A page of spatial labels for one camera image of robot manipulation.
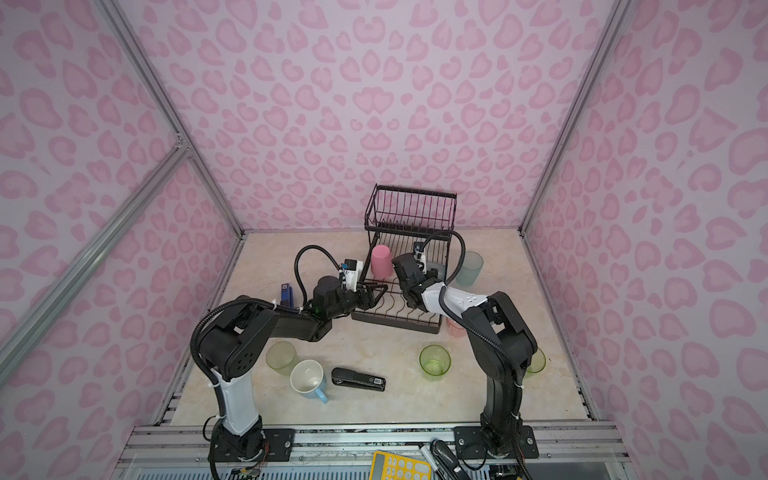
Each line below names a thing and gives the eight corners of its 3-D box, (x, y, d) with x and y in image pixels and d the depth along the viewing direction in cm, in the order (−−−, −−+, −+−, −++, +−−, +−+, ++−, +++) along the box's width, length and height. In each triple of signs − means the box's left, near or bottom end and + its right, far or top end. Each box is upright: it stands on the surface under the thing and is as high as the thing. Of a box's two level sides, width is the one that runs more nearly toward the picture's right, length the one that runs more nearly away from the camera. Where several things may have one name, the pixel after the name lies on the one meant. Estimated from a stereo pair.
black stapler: (332, 383, 84) (329, 378, 81) (336, 372, 86) (333, 366, 83) (384, 393, 83) (384, 387, 79) (386, 382, 85) (386, 376, 81)
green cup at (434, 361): (420, 384, 85) (422, 373, 78) (419, 357, 90) (420, 344, 83) (448, 384, 85) (453, 373, 78) (445, 357, 90) (449, 344, 83)
